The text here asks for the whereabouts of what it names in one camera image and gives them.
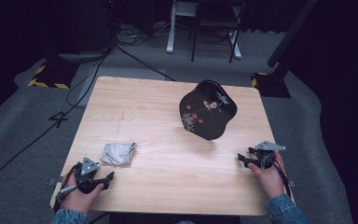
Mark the large black yellow striped base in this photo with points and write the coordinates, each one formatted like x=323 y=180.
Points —
x=54 y=76

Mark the black folding chair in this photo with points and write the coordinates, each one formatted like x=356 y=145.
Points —
x=213 y=23

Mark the black base with yellow stripes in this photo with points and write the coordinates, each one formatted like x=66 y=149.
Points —
x=272 y=85

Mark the black slanted stand post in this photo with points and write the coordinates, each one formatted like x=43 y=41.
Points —
x=292 y=32

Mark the person's right hand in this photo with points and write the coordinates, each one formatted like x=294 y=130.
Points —
x=268 y=182

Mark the person's left hand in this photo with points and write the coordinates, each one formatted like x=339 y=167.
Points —
x=77 y=199

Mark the grey cloth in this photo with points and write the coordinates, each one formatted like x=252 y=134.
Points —
x=118 y=154

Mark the black floral pouch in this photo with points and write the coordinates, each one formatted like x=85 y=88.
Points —
x=207 y=110

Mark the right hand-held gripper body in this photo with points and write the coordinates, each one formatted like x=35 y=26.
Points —
x=265 y=154

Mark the grey table clamp bracket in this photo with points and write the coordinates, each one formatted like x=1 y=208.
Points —
x=53 y=181
x=291 y=184

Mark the white desk frame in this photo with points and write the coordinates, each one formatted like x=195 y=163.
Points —
x=171 y=28

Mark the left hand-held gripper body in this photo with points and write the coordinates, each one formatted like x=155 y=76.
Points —
x=88 y=169

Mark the dark equipment stand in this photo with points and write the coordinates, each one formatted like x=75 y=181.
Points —
x=87 y=31

